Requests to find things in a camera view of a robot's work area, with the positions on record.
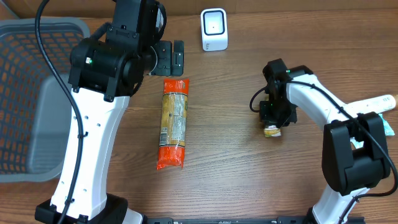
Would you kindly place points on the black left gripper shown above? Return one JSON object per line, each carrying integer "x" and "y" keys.
{"x": 166, "y": 58}

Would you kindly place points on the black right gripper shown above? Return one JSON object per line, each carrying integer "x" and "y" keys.
{"x": 277, "y": 118}

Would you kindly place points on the green yellow snack packet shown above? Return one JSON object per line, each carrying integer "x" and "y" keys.
{"x": 272, "y": 131}

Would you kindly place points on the orange noodle packet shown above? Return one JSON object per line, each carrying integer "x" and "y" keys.
{"x": 173, "y": 123}

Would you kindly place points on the white tube with gold cap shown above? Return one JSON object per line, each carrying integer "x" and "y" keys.
{"x": 377, "y": 104}

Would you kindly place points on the teal snack packet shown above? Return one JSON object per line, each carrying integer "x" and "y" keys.
{"x": 387, "y": 130}

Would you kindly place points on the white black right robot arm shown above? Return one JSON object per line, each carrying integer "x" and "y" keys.
{"x": 355, "y": 156}

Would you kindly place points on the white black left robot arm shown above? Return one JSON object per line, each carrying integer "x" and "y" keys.
{"x": 107, "y": 69}

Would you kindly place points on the white barcode scanner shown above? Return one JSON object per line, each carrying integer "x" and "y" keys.
{"x": 214, "y": 29}

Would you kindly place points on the dark grey plastic basket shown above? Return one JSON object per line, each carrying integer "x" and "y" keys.
{"x": 35, "y": 113}

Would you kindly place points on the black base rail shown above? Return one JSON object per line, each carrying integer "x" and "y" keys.
{"x": 278, "y": 220}

